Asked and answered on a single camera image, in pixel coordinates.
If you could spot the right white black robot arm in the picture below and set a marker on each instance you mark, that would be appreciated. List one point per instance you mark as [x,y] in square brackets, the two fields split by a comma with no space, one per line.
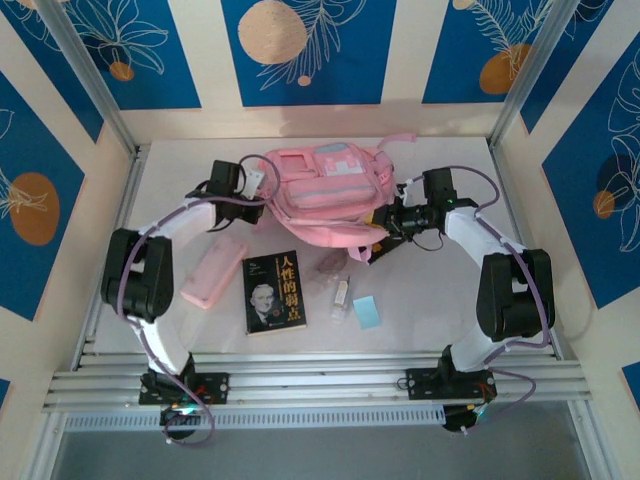
[515,295]

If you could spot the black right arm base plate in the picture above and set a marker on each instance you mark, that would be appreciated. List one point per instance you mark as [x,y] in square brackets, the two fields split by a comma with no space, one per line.
[420,382]

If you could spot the black paperback book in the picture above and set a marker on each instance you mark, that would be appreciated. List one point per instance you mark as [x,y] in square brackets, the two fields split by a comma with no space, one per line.
[272,295]

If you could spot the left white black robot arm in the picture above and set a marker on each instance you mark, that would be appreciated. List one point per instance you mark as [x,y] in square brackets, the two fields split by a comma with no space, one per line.
[135,280]

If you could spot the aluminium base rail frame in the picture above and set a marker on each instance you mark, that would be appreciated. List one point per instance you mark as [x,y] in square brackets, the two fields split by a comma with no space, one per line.
[320,385]

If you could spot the light blue sticky note pad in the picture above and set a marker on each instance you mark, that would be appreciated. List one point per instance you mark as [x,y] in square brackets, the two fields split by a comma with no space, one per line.
[366,312]

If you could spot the aluminium table side rail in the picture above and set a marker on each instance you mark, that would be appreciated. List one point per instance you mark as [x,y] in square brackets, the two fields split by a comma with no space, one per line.
[501,170]
[126,200]

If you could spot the pink backpack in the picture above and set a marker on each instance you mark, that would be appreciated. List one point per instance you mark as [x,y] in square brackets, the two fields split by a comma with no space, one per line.
[325,200]

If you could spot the aluminium frame post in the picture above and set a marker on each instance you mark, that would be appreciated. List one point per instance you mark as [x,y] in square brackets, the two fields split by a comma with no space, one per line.
[45,450]
[90,75]
[592,445]
[530,75]

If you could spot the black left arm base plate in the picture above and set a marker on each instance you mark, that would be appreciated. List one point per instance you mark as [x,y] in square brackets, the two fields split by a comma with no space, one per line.
[215,387]

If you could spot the black arm base electronics box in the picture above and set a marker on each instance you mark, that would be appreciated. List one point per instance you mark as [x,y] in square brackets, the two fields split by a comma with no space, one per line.
[172,416]
[457,422]

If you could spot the translucent purplish small pouch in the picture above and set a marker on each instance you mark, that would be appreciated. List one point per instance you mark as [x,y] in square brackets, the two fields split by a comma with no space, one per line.
[327,265]

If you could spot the pink pencil case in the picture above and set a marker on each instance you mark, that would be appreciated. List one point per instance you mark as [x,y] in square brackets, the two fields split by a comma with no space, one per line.
[212,272]

